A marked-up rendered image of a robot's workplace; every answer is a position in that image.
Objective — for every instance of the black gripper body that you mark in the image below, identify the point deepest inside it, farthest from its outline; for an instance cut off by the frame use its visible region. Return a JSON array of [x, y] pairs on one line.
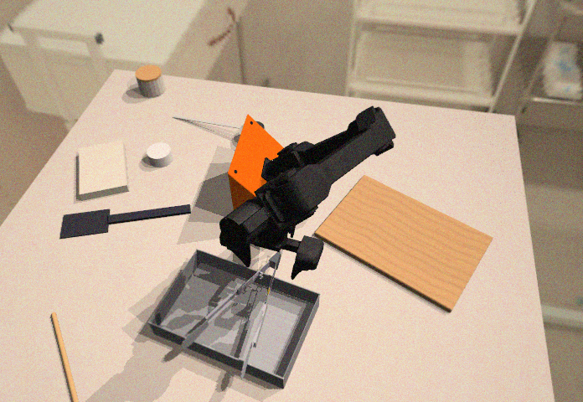
[[309, 250]]

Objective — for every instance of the short white cylinder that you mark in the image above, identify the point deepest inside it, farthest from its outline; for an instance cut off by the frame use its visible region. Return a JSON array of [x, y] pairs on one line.
[[160, 155]]

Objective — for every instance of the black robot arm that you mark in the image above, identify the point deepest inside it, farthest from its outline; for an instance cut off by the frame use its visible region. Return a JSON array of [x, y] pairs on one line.
[[301, 177]]

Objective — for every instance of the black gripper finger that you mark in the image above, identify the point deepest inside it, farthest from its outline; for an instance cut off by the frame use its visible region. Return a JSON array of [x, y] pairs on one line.
[[295, 270], [243, 254]]

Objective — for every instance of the small grey jar with orange lid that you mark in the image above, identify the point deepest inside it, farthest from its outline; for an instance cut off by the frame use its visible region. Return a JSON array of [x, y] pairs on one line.
[[150, 81]]

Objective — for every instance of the dark grey spatula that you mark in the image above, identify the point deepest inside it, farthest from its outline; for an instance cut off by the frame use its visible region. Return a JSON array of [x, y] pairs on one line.
[[97, 222]]

